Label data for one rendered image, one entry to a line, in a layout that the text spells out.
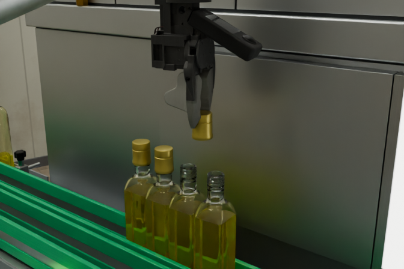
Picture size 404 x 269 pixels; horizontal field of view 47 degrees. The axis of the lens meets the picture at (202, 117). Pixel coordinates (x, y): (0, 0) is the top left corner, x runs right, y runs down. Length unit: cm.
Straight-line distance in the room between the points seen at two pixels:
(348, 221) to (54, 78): 84
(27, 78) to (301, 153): 316
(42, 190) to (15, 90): 259
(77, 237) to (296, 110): 52
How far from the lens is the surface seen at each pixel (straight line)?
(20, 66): 380
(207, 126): 77
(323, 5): 81
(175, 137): 99
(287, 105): 82
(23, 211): 118
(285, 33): 81
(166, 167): 84
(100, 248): 98
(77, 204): 117
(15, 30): 376
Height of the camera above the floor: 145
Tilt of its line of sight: 17 degrees down
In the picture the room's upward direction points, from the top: straight up
